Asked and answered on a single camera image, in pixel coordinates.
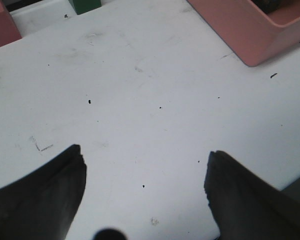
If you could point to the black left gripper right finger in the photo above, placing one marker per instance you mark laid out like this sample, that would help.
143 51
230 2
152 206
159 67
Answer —
245 207

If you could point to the green wooden cube right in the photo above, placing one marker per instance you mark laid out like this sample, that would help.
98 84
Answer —
84 6

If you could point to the pink cube near ledge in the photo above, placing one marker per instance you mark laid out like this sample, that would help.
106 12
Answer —
8 29

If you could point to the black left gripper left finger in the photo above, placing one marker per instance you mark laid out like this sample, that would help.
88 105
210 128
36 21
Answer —
43 204

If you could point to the pink plastic bin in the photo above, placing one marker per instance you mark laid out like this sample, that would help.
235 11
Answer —
254 36

